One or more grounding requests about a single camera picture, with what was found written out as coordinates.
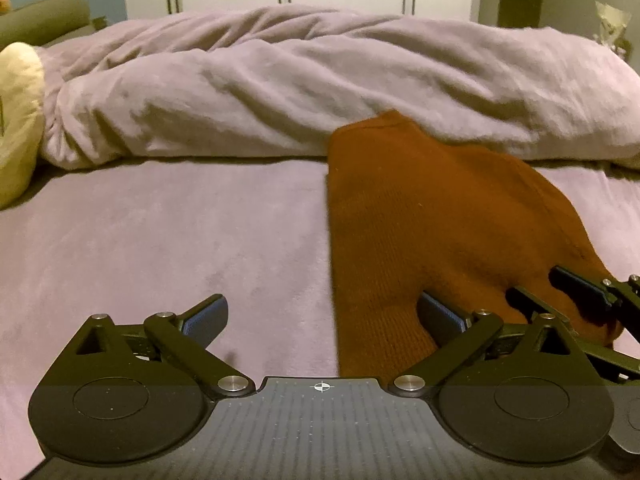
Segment cream crumpled paper wrap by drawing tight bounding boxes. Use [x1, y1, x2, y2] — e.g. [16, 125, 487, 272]
[594, 1, 635, 58]

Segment lilac fleece duvet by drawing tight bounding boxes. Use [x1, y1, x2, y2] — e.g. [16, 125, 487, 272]
[37, 4, 640, 171]

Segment yellow round plush cushion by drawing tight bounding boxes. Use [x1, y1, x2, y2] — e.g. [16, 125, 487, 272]
[0, 41, 46, 210]

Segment lilac bed sheet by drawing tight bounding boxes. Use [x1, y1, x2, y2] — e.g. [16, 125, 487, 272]
[0, 157, 640, 466]

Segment olive bolster pillow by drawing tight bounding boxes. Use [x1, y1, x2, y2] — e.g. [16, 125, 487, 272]
[0, 0, 94, 50]

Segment brown knit garment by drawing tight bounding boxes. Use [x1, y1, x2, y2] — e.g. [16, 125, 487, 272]
[326, 109, 626, 379]

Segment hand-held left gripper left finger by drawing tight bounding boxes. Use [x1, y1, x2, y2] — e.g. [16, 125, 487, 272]
[74, 293, 257, 397]

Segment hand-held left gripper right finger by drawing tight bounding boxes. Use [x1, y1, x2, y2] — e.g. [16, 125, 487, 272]
[390, 290, 592, 396]

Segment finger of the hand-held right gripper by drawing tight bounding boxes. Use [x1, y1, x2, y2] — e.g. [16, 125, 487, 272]
[548, 265, 640, 325]
[505, 285, 640, 378]

